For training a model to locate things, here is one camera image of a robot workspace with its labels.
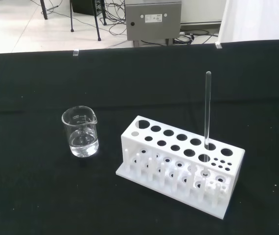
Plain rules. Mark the black equipment case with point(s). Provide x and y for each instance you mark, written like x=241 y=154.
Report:
x=88 y=6

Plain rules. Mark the black tripod leg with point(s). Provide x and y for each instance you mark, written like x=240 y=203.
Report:
x=72 y=17
x=44 y=9
x=96 y=22

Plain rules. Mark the white test tube rack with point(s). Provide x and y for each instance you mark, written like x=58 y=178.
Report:
x=178 y=161

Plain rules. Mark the clear glass beaker with water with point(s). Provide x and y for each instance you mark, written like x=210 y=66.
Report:
x=82 y=137

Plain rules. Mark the black bench cloth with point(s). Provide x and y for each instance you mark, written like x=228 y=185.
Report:
x=139 y=98

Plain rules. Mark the grey metal control cabinet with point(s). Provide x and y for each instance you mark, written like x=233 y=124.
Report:
x=153 y=19

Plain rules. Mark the white board panel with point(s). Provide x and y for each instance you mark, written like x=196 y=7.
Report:
x=258 y=20

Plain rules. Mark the clear plastic cloth clip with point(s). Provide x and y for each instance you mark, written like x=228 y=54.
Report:
x=76 y=52
x=218 y=45

